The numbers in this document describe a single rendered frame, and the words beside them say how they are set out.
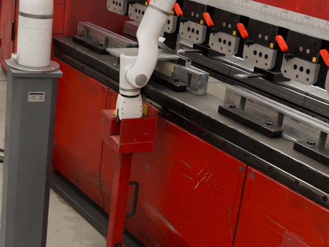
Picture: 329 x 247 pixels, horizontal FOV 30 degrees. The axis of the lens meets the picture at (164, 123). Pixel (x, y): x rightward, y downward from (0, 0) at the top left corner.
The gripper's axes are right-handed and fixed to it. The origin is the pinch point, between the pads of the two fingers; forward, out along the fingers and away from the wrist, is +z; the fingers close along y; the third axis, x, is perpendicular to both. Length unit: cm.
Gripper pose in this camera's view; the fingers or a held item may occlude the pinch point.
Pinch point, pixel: (129, 130)
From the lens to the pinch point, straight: 248.9
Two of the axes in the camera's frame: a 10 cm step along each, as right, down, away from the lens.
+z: -0.5, 9.3, 3.6
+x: 4.7, 3.4, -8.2
